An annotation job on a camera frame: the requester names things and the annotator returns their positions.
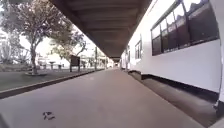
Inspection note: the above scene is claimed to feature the dark drain strip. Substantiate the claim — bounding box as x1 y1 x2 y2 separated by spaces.
128 70 222 128

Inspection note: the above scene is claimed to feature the grey concrete path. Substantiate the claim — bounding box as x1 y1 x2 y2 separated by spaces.
0 67 206 128

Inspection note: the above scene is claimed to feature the large tree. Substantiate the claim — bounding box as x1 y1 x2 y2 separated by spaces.
0 0 74 77

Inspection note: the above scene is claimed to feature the dark sign board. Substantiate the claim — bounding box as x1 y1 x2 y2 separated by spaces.
68 54 82 73

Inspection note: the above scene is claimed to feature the dark kerb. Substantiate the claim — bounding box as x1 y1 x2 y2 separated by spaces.
0 68 105 100

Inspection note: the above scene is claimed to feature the grey lawn ground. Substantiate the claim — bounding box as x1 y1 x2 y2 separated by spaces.
0 68 98 92

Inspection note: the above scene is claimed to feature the white building with dark windows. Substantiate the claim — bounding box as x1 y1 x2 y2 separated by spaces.
119 0 224 116

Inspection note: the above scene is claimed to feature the dark walkway canopy roof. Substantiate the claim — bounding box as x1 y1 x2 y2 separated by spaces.
49 0 155 60

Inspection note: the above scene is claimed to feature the pole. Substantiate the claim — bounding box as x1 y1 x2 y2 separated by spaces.
94 46 98 71

